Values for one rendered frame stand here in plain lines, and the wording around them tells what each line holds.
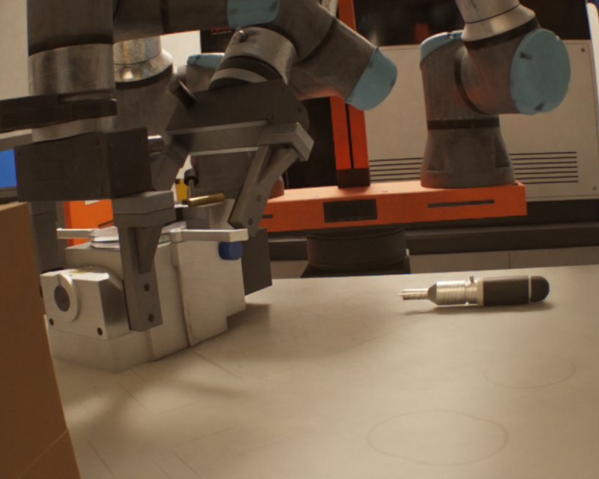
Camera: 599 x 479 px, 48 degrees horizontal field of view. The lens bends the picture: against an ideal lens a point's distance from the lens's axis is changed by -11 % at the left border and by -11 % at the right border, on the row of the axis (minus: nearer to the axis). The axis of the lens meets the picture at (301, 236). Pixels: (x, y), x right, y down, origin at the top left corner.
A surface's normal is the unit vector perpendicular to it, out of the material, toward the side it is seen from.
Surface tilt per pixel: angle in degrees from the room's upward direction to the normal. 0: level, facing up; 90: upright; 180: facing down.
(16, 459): 90
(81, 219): 90
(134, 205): 90
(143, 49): 116
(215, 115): 50
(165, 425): 0
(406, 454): 0
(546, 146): 90
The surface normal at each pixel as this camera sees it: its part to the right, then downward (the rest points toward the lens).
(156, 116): 0.15, 0.48
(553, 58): 0.51, 0.21
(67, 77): 0.22, 0.14
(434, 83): -0.87, 0.18
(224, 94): -0.47, -0.50
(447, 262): -0.25, 0.17
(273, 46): 0.46, -0.25
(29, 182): -0.55, 0.18
